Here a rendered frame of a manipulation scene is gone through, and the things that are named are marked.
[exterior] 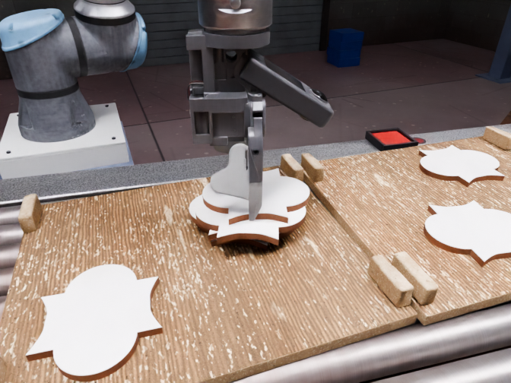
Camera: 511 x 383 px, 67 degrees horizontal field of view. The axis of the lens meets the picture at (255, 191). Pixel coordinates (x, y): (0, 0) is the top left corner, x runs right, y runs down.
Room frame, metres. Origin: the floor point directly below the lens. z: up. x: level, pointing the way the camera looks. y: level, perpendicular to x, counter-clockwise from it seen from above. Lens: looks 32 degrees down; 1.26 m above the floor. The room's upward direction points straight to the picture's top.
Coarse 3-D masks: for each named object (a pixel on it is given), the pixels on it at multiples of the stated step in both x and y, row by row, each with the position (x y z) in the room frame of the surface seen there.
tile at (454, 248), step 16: (432, 208) 0.45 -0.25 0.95; (448, 208) 0.45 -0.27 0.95; (464, 208) 0.45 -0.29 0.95; (480, 208) 0.45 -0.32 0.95; (432, 224) 0.41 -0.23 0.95; (448, 224) 0.41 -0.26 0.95; (464, 224) 0.41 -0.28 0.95; (480, 224) 0.41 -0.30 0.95; (496, 224) 0.41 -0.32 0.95; (432, 240) 0.39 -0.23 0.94; (448, 240) 0.38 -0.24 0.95; (464, 240) 0.38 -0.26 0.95; (480, 240) 0.38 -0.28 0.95; (496, 240) 0.38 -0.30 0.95; (480, 256) 0.35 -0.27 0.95; (496, 256) 0.36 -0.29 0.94
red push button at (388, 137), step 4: (380, 132) 0.76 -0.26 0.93; (384, 132) 0.76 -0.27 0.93; (388, 132) 0.76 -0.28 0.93; (392, 132) 0.76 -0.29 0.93; (396, 132) 0.76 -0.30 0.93; (376, 136) 0.74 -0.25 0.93; (380, 136) 0.74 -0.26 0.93; (384, 136) 0.74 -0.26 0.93; (388, 136) 0.74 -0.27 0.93; (392, 136) 0.74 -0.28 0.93; (396, 136) 0.74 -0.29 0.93; (400, 136) 0.74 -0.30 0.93; (380, 140) 0.72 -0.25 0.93; (384, 140) 0.72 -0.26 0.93; (388, 140) 0.72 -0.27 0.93; (392, 140) 0.72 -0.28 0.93; (396, 140) 0.72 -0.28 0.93; (400, 140) 0.72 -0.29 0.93; (404, 140) 0.72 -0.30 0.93; (408, 140) 0.72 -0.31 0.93
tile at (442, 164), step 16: (432, 160) 0.60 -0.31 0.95; (448, 160) 0.60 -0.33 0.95; (464, 160) 0.60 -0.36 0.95; (480, 160) 0.60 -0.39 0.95; (496, 160) 0.60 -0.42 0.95; (432, 176) 0.56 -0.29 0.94; (448, 176) 0.55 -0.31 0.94; (464, 176) 0.54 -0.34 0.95; (480, 176) 0.54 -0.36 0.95; (496, 176) 0.55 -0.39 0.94
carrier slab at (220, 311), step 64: (128, 192) 0.51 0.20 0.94; (192, 192) 0.51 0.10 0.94; (64, 256) 0.36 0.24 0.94; (128, 256) 0.36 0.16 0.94; (192, 256) 0.36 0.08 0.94; (256, 256) 0.36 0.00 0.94; (320, 256) 0.36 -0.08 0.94; (192, 320) 0.27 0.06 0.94; (256, 320) 0.27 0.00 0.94; (320, 320) 0.27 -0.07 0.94; (384, 320) 0.27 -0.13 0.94
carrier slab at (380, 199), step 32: (320, 160) 0.62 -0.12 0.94; (352, 160) 0.62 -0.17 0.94; (384, 160) 0.62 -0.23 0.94; (416, 160) 0.62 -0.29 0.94; (320, 192) 0.51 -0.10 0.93; (352, 192) 0.51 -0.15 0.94; (384, 192) 0.51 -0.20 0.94; (416, 192) 0.51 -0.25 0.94; (448, 192) 0.51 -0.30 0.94; (480, 192) 0.51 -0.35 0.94; (352, 224) 0.43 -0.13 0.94; (384, 224) 0.43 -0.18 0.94; (416, 224) 0.43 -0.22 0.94; (384, 256) 0.36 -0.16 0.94; (416, 256) 0.36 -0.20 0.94; (448, 256) 0.36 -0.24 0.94; (448, 288) 0.31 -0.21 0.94; (480, 288) 0.31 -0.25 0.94
